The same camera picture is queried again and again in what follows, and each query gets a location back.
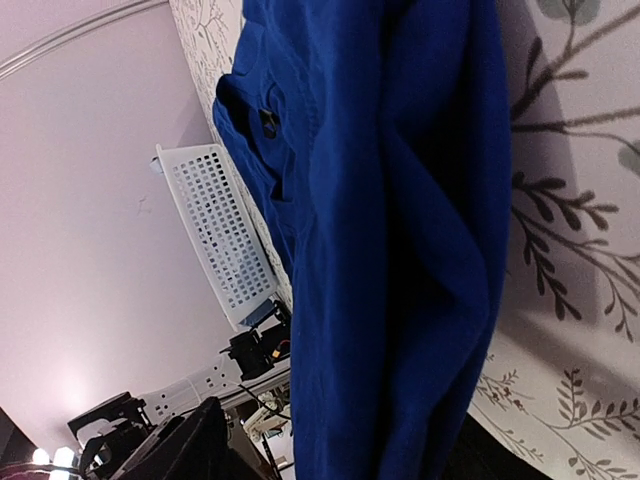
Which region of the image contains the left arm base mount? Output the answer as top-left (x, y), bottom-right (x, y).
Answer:
top-left (221, 299), bottom-right (291, 381)

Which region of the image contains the blue printed t-shirt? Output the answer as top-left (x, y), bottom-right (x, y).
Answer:
top-left (213, 1), bottom-right (511, 479)

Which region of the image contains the floral table mat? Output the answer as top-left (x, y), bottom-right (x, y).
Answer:
top-left (171, 1), bottom-right (639, 479)

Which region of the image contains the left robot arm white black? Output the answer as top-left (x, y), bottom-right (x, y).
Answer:
top-left (68, 355), bottom-right (240, 479)

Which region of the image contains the white plastic laundry basket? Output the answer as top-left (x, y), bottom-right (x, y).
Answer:
top-left (152, 144), bottom-right (278, 331)

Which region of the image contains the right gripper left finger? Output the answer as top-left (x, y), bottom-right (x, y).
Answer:
top-left (119, 397), bottom-right (250, 480)

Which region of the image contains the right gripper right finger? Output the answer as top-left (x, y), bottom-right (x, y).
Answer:
top-left (440, 415), bottom-right (545, 480)

